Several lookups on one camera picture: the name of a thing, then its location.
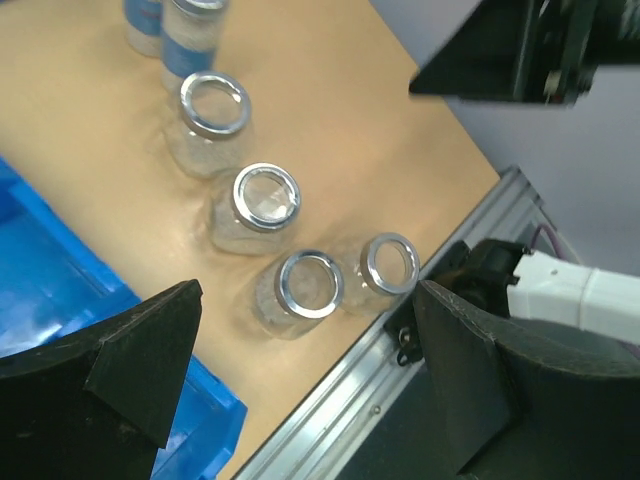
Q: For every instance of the blue three-compartment bin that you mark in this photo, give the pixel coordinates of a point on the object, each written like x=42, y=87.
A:
x=52, y=284

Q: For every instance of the clear jar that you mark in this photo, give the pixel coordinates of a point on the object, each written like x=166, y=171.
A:
x=253, y=211
x=207, y=124
x=295, y=293

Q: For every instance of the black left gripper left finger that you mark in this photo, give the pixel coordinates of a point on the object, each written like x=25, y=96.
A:
x=99, y=403

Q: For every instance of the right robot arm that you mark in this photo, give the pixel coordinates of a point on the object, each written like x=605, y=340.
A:
x=515, y=282

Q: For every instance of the aluminium front rail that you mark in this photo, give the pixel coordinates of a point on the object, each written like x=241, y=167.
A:
x=323, y=432

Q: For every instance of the blue label jar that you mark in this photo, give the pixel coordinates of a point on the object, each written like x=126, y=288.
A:
x=143, y=29
x=190, y=31

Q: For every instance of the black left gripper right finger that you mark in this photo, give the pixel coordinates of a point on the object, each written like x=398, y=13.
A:
x=518, y=405

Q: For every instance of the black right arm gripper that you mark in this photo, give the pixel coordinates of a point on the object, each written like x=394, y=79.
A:
x=531, y=52

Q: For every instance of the clear jar edge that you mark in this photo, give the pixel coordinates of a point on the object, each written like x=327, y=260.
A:
x=378, y=269

